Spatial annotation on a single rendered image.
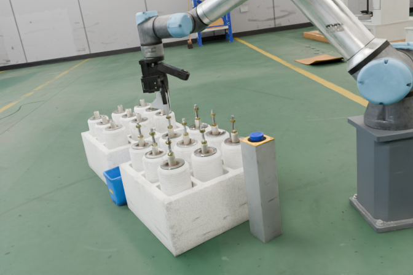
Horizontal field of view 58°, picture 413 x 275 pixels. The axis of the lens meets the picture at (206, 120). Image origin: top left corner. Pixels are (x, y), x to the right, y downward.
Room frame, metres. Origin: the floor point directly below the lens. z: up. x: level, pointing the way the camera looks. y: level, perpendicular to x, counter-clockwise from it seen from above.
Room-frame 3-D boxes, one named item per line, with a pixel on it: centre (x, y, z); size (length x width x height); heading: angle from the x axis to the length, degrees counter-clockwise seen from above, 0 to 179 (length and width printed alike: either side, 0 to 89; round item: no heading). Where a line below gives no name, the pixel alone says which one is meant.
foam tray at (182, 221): (1.20, 0.08, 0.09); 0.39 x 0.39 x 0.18; 30
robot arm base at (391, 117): (1.01, -0.53, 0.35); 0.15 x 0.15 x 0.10
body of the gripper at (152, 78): (1.30, 0.16, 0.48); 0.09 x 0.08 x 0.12; 85
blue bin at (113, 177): (1.40, 0.28, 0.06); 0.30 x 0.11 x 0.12; 121
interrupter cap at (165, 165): (1.04, 0.12, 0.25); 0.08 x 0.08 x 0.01
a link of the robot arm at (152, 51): (1.30, 0.15, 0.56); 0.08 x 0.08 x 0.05
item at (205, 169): (1.10, 0.02, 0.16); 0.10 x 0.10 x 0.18
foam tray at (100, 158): (1.67, 0.35, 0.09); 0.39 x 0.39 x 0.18; 30
